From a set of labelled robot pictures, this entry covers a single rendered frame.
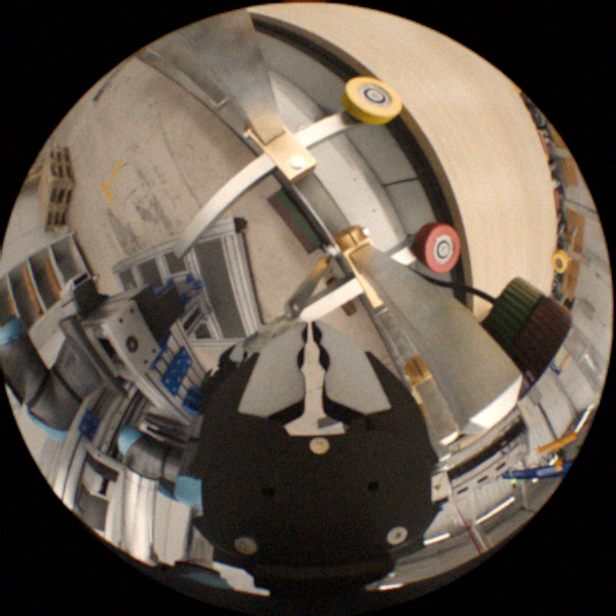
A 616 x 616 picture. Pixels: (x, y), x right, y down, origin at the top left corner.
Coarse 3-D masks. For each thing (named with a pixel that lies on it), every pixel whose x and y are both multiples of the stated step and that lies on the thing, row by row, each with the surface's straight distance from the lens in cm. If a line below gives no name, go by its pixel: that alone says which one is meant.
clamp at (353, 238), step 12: (348, 228) 30; (360, 228) 28; (336, 240) 28; (348, 240) 27; (360, 240) 27; (348, 252) 27; (348, 264) 30; (360, 276) 29; (372, 288) 30; (372, 300) 31
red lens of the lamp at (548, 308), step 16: (544, 304) 12; (544, 320) 11; (560, 320) 12; (528, 336) 11; (544, 336) 11; (560, 336) 11; (512, 352) 11; (528, 352) 11; (544, 352) 11; (528, 368) 11; (528, 384) 11
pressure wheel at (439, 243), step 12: (420, 228) 31; (432, 228) 29; (444, 228) 30; (420, 240) 30; (432, 240) 29; (444, 240) 31; (456, 240) 33; (420, 252) 30; (432, 252) 29; (444, 252) 30; (456, 252) 33; (432, 264) 30; (444, 264) 32
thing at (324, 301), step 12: (408, 240) 34; (384, 252) 33; (396, 252) 31; (408, 252) 32; (348, 276) 32; (336, 288) 30; (348, 288) 30; (360, 288) 31; (312, 300) 32; (324, 300) 30; (336, 300) 31; (312, 312) 32; (324, 312) 32; (252, 336) 39; (252, 348) 38
